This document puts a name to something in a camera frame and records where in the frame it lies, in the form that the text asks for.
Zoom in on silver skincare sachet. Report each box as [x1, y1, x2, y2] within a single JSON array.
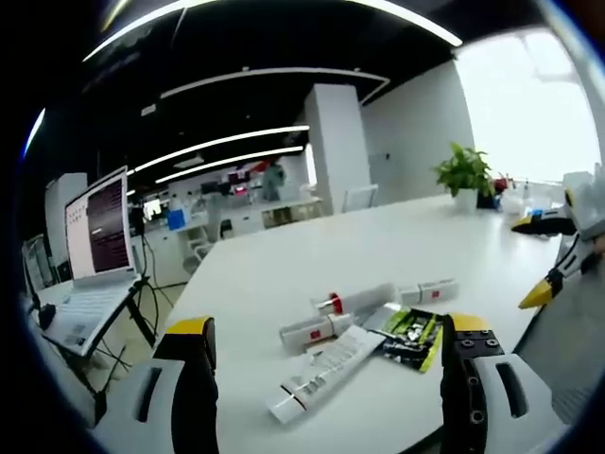
[[362, 302, 411, 333]]

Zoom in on blue box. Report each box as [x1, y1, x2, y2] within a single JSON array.
[[166, 207, 191, 232]]

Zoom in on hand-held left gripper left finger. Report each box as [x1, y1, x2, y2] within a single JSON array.
[[94, 316, 221, 454]]

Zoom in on black laptop stand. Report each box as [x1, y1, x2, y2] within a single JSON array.
[[92, 278, 160, 425]]

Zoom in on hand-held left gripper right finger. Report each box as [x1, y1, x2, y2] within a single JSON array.
[[439, 311, 554, 454]]

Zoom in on small white box red label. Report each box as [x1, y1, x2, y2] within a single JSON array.
[[398, 278, 461, 305]]

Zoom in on large white skincare tube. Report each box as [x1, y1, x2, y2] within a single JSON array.
[[264, 325, 387, 425]]

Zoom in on red capped skincare tube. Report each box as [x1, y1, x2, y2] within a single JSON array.
[[309, 282, 396, 317]]

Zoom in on white office chair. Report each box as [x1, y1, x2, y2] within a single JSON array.
[[182, 225, 215, 275]]

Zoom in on green black skincare sachet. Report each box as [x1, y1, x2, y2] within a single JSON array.
[[380, 306, 446, 375]]

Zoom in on black cable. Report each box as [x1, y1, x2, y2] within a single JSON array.
[[134, 202, 190, 304]]

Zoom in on dark red object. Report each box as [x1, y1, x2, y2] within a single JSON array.
[[475, 175, 507, 210]]

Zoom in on white laptop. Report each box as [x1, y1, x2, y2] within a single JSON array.
[[39, 165, 144, 357]]

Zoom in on green potted plant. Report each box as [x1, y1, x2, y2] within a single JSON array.
[[431, 140, 496, 212]]

